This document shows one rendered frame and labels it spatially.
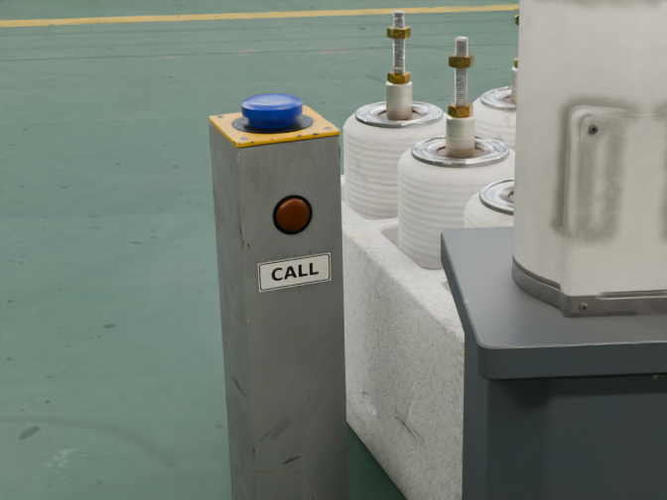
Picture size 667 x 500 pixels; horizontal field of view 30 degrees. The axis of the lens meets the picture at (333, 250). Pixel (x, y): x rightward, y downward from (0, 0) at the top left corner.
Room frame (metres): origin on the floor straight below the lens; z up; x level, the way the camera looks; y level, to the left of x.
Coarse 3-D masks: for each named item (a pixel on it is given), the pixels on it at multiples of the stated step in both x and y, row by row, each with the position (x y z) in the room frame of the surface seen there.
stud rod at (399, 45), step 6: (396, 12) 1.03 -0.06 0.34; (402, 12) 1.03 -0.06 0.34; (396, 18) 1.02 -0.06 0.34; (402, 18) 1.03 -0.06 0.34; (396, 24) 1.02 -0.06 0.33; (402, 24) 1.03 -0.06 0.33; (396, 42) 1.02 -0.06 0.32; (402, 42) 1.03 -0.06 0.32; (396, 48) 1.03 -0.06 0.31; (402, 48) 1.03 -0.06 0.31; (396, 54) 1.02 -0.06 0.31; (402, 54) 1.02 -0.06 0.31; (396, 60) 1.02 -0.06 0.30; (402, 60) 1.03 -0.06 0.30; (396, 66) 1.02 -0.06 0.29; (402, 66) 1.03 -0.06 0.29; (396, 72) 1.03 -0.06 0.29; (402, 72) 1.02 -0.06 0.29
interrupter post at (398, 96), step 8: (392, 88) 1.02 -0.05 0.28; (400, 88) 1.02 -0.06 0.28; (408, 88) 1.02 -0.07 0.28; (392, 96) 1.02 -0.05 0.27; (400, 96) 1.02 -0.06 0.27; (408, 96) 1.02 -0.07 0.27; (392, 104) 1.02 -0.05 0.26; (400, 104) 1.02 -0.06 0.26; (408, 104) 1.02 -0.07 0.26; (392, 112) 1.02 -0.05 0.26; (400, 112) 1.02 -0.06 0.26; (408, 112) 1.02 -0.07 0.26
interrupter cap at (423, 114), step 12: (360, 108) 1.04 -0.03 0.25; (372, 108) 1.04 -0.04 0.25; (384, 108) 1.05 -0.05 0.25; (420, 108) 1.04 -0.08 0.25; (432, 108) 1.04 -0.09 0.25; (360, 120) 1.01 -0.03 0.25; (372, 120) 1.01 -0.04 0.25; (384, 120) 1.01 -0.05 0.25; (396, 120) 1.00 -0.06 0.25; (408, 120) 1.00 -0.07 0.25; (420, 120) 1.00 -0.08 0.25; (432, 120) 1.00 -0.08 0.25
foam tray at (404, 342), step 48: (384, 240) 0.92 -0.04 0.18; (384, 288) 0.86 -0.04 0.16; (432, 288) 0.82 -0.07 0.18; (384, 336) 0.86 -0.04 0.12; (432, 336) 0.78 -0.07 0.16; (384, 384) 0.86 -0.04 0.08; (432, 384) 0.78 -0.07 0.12; (384, 432) 0.86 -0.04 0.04; (432, 432) 0.78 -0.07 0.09; (432, 480) 0.78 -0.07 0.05
